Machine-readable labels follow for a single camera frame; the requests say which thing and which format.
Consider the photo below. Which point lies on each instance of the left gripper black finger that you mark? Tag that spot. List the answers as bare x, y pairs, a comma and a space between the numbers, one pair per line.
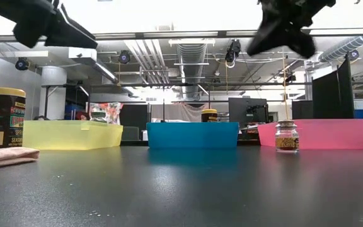
71, 38
74, 22

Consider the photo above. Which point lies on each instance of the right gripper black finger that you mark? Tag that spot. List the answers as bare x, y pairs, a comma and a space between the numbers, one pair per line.
302, 42
265, 38

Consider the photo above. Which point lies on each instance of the green lid glass spice jar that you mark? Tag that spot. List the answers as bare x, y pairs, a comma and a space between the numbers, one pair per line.
98, 115

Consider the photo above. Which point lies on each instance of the yellow lid dark spice jar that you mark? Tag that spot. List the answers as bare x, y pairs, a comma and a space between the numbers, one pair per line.
209, 116
5, 119

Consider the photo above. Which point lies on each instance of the small glass spice jar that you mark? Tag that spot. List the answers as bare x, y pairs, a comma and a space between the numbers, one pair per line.
287, 138

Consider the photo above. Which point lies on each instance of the tall black partition panel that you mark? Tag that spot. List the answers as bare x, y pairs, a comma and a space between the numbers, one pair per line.
332, 94

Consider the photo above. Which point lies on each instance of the low black panel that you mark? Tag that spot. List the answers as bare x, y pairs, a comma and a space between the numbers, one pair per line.
302, 109

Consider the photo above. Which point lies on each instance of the large black monitor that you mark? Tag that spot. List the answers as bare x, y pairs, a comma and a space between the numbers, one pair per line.
241, 110

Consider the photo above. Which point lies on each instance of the overhead light bar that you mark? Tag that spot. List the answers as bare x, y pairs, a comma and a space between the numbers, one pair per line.
181, 34

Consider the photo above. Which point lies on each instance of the floral patterned cloth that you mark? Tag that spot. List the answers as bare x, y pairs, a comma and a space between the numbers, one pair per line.
113, 112

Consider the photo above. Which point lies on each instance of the pink plastic bin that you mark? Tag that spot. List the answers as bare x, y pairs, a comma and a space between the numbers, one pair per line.
332, 134

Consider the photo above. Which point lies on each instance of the yellow plastic bin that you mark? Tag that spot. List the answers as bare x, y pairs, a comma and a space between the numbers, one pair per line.
71, 135

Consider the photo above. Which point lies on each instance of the blue plastic bin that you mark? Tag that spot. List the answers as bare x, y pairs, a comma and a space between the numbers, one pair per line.
194, 135

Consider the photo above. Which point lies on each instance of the pink folded cloth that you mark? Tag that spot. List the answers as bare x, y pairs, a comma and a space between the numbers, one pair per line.
5, 156

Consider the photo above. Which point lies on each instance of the round ceiling camera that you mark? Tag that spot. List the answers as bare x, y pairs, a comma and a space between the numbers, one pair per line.
124, 57
353, 55
22, 64

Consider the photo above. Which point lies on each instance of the flexible silver duct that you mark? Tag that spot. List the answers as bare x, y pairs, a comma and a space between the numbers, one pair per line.
348, 45

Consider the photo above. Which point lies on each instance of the silver ceiling duct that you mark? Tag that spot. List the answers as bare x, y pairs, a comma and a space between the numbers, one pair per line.
191, 63

